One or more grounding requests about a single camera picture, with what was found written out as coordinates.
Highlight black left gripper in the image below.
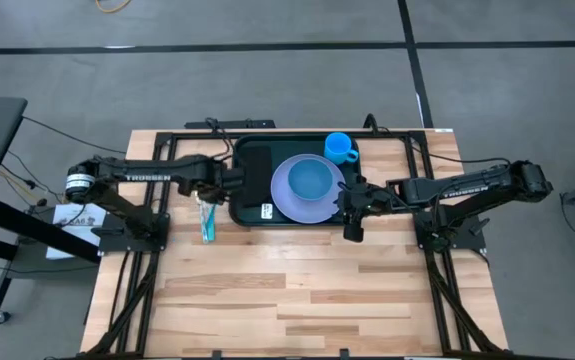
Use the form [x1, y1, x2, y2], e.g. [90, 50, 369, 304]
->
[191, 158, 256, 201]

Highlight lavender plate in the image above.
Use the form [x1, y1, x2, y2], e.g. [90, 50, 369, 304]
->
[270, 153, 348, 225]

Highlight black aluminium table frame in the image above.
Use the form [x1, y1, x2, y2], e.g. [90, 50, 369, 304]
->
[79, 128, 508, 360]

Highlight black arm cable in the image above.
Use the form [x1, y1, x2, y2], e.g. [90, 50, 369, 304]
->
[204, 116, 234, 162]
[363, 113, 512, 169]

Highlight black power strip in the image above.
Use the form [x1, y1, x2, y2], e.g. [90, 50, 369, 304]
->
[184, 118, 276, 131]

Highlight blue bowl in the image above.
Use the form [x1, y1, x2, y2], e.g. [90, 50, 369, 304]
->
[287, 158, 335, 203]

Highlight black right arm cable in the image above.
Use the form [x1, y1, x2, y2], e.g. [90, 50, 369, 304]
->
[363, 113, 512, 169]

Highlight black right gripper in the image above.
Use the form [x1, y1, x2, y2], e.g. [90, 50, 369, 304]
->
[337, 180, 376, 244]

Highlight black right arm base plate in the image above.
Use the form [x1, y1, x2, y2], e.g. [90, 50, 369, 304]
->
[413, 209, 488, 252]

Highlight dark green plastic tray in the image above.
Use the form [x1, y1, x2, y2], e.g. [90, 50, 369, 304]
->
[227, 133, 367, 229]

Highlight knife with teal-white handle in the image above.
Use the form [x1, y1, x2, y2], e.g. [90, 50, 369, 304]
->
[198, 197, 209, 245]

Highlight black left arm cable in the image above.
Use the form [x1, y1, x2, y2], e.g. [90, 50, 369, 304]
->
[204, 116, 234, 162]

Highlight yellow floor cable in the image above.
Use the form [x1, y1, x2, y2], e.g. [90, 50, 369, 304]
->
[94, 0, 133, 15]

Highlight blue plastic mug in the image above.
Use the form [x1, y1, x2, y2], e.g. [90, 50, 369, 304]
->
[323, 131, 360, 166]

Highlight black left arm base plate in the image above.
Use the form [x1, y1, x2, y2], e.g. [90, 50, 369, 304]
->
[97, 212, 171, 253]

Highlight white paper sheet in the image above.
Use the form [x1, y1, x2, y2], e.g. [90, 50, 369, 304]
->
[45, 203, 108, 261]

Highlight yellow and black cable bundle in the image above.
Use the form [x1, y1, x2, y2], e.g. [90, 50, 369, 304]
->
[0, 149, 68, 207]

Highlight black cloth napkin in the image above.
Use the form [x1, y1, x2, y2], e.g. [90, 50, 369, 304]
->
[243, 145, 275, 221]

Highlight thin black floor cable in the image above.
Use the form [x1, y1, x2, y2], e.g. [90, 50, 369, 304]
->
[21, 115, 128, 155]

